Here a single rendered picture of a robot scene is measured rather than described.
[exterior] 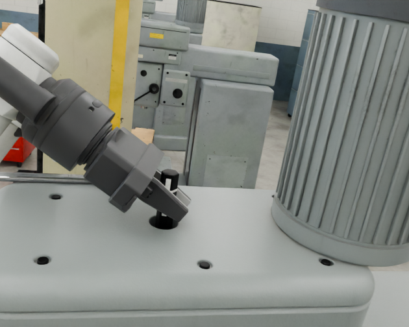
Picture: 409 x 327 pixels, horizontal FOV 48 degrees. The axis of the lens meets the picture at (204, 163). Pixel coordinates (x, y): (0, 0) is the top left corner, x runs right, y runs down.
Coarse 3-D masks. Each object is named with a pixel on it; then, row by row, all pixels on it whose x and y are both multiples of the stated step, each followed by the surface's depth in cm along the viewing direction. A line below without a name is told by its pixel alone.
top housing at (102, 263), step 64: (0, 192) 60; (64, 192) 62; (192, 192) 68; (256, 192) 71; (0, 256) 47; (64, 256) 48; (128, 256) 50; (192, 256) 52; (256, 256) 54; (320, 256) 56; (0, 320) 44; (64, 320) 45; (128, 320) 47; (192, 320) 49; (256, 320) 50; (320, 320) 52
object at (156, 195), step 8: (152, 184) 54; (160, 184) 55; (144, 192) 54; (152, 192) 54; (160, 192) 55; (168, 192) 55; (144, 200) 55; (152, 200) 55; (160, 200) 55; (168, 200) 55; (176, 200) 55; (160, 208) 55; (168, 208) 55; (176, 208) 55; (184, 208) 55; (168, 216) 56; (176, 216) 56
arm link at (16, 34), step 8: (16, 24) 52; (8, 32) 51; (16, 32) 50; (24, 32) 50; (8, 40) 50; (16, 40) 50; (24, 40) 50; (32, 40) 50; (40, 40) 51; (24, 48) 50; (32, 48) 51; (40, 48) 51; (48, 48) 52; (32, 56) 51; (40, 56) 51; (48, 56) 52; (56, 56) 53; (40, 64) 52; (48, 64) 52; (56, 64) 55; (48, 72) 59
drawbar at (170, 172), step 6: (162, 174) 55; (168, 174) 55; (174, 174) 55; (162, 180) 56; (174, 180) 55; (174, 186) 56; (174, 192) 56; (156, 216) 58; (162, 216) 57; (156, 222) 58; (162, 222) 57; (168, 222) 57; (162, 228) 57; (168, 228) 58
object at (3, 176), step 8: (0, 176) 62; (8, 176) 62; (16, 176) 62; (24, 176) 63; (32, 176) 63; (40, 176) 63; (48, 176) 64; (56, 176) 64; (64, 176) 65; (72, 176) 65; (80, 176) 65
